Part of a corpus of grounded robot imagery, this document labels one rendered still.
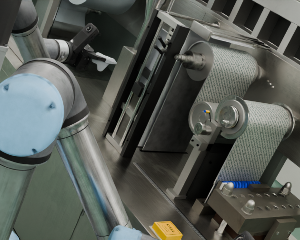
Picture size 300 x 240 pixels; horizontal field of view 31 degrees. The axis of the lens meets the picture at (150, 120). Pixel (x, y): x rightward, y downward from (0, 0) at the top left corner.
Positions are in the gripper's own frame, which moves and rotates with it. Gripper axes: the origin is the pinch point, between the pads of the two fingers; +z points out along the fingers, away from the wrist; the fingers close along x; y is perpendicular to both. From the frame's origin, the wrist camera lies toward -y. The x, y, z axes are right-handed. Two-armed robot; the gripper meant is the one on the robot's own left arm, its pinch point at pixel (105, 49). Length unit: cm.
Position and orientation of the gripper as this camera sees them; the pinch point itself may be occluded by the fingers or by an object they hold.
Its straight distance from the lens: 199.2
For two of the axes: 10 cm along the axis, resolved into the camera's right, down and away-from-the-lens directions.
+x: 6.2, 6.3, -4.6
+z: 6.2, -0.4, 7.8
